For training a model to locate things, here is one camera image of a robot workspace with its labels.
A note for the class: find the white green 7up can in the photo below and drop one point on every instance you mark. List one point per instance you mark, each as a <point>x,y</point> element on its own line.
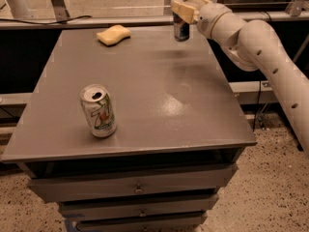
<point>97,107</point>

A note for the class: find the top grey drawer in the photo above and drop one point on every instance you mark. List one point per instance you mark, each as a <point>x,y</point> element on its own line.
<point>133,183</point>

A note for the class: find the grey drawer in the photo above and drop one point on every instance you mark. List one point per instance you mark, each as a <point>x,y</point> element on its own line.
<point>138,207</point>
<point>133,183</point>
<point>141,224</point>

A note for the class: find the white pipe top left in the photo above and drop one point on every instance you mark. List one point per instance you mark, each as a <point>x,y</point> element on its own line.
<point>19,9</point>

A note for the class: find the grey metal rail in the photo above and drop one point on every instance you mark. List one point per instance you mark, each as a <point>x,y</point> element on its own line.
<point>131,21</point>

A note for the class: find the yellow sponge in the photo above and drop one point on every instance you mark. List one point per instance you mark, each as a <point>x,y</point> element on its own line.
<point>113,35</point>

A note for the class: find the bottom grey drawer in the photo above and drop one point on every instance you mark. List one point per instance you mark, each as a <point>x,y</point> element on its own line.
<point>141,224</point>

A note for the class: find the middle grey drawer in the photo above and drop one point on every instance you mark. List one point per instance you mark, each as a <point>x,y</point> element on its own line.
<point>138,207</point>

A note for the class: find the grey drawer cabinet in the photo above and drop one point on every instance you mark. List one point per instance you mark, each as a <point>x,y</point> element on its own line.
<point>173,107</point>

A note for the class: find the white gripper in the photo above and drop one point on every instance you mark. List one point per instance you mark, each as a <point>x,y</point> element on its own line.
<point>209,19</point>

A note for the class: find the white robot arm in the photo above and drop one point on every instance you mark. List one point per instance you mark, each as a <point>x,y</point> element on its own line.
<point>251,46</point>

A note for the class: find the blue silver redbull can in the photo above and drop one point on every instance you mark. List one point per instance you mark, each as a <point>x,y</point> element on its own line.
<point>181,28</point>

